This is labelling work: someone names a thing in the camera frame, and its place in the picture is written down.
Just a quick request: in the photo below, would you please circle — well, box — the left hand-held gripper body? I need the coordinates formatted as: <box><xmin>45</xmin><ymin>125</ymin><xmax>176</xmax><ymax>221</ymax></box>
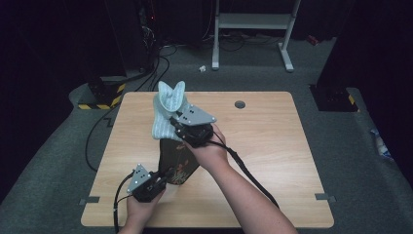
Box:
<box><xmin>126</xmin><ymin>163</ymin><xmax>169</xmax><ymax>204</ymax></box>

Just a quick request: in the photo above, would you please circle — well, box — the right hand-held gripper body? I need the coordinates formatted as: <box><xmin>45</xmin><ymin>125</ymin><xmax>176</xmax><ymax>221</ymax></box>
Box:
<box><xmin>174</xmin><ymin>103</ymin><xmax>218</xmax><ymax>149</ymax></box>

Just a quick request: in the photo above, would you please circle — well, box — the light blue striped towel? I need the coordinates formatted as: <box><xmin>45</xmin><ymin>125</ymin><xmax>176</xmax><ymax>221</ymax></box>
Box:
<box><xmin>151</xmin><ymin>80</ymin><xmax>192</xmax><ymax>142</ymax></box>

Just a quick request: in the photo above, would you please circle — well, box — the person's left hand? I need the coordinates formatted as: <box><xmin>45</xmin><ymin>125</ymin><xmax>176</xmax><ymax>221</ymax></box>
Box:
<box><xmin>124</xmin><ymin>188</ymin><xmax>166</xmax><ymax>226</ymax></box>

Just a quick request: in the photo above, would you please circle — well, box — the person's right hand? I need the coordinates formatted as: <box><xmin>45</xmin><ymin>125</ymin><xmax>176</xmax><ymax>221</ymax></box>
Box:
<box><xmin>185</xmin><ymin>122</ymin><xmax>231</xmax><ymax>176</ymax></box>

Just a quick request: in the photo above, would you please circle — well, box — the black yellow striped base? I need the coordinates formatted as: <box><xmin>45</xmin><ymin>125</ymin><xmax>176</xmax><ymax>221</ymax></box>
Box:
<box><xmin>309</xmin><ymin>84</ymin><xmax>360</xmax><ymax>113</ymax></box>
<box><xmin>77</xmin><ymin>76</ymin><xmax>127</xmax><ymax>111</ymax></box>

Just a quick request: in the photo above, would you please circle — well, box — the dark equipment rack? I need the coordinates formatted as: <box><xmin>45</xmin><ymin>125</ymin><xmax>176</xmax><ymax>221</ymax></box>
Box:
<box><xmin>135</xmin><ymin>0</ymin><xmax>165</xmax><ymax>73</ymax></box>

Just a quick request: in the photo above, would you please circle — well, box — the white metal stand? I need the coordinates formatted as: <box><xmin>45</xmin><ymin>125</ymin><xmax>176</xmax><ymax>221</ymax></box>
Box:
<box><xmin>211</xmin><ymin>0</ymin><xmax>302</xmax><ymax>73</ymax></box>

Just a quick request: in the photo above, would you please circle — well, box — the small red object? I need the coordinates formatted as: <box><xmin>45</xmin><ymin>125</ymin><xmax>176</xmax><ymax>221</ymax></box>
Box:
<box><xmin>306</xmin><ymin>34</ymin><xmax>321</xmax><ymax>47</ymax></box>

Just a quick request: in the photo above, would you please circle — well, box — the blue white packet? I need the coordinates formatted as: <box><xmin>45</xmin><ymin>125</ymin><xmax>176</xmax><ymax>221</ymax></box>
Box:
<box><xmin>369</xmin><ymin>128</ymin><xmax>394</xmax><ymax>161</ymax></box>

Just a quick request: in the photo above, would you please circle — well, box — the left hand-held gripper cable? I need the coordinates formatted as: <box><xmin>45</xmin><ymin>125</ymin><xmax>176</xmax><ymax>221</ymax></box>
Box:
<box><xmin>112</xmin><ymin>171</ymin><xmax>136</xmax><ymax>234</ymax></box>

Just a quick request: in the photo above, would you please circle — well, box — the hand-held gripper cable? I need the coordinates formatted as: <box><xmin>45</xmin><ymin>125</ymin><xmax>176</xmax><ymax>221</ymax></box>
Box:
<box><xmin>112</xmin><ymin>171</ymin><xmax>136</xmax><ymax>234</ymax></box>
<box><xmin>206</xmin><ymin>138</ymin><xmax>281</xmax><ymax>210</ymax></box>

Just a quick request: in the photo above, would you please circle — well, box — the grey table bracket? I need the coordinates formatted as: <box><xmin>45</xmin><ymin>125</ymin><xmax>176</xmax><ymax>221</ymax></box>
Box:
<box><xmin>79</xmin><ymin>196</ymin><xmax>100</xmax><ymax>207</ymax></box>
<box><xmin>314</xmin><ymin>192</ymin><xmax>337</xmax><ymax>202</ymax></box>

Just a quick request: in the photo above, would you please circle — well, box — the black floor cable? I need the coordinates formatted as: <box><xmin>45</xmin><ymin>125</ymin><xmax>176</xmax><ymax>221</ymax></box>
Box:
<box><xmin>85</xmin><ymin>45</ymin><xmax>178</xmax><ymax>174</ymax></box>

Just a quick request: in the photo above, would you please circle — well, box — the right hand-held gripper cable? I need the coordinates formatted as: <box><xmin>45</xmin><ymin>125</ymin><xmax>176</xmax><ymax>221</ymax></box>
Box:
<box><xmin>206</xmin><ymin>138</ymin><xmax>281</xmax><ymax>210</ymax></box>

